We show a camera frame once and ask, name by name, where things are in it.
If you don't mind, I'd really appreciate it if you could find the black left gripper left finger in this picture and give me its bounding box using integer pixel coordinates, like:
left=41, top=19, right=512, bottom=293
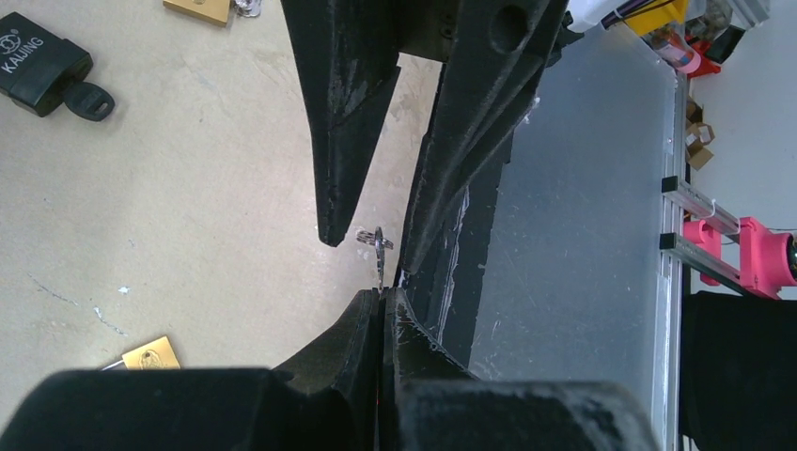
left=1, top=289, right=381, bottom=450

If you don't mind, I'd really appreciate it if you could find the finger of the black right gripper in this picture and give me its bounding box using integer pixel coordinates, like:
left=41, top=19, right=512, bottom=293
left=282, top=0, right=400, bottom=247
left=399, top=1, right=568, bottom=273

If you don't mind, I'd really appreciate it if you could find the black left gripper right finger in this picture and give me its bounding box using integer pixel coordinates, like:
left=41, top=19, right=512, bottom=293
left=381, top=288, right=659, bottom=450

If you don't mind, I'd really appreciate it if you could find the large brass padlock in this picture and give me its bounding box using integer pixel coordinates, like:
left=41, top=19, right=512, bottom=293
left=162, top=0, right=230, bottom=27

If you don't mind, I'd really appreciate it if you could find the small silver key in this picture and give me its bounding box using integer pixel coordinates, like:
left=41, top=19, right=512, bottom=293
left=356, top=226, right=394, bottom=293

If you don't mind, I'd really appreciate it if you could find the small brass padlock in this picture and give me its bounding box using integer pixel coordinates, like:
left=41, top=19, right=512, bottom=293
left=102, top=335, right=181, bottom=371

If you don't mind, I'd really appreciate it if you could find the black-headed silver key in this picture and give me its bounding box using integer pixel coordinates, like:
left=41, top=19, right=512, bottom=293
left=63, top=82, right=116, bottom=122

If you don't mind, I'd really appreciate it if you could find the black padlock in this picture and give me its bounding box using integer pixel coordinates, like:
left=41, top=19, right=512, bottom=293
left=1, top=12, right=94, bottom=117

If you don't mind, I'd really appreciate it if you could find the black fabric object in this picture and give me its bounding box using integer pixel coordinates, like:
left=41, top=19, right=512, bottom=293
left=680, top=291, right=796, bottom=450

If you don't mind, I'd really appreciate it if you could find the aluminium frame rail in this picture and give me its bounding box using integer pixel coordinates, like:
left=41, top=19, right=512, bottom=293
left=650, top=0, right=774, bottom=451

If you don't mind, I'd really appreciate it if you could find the pink clamp on rail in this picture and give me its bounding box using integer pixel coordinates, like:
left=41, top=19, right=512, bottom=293
left=678, top=217, right=796, bottom=300

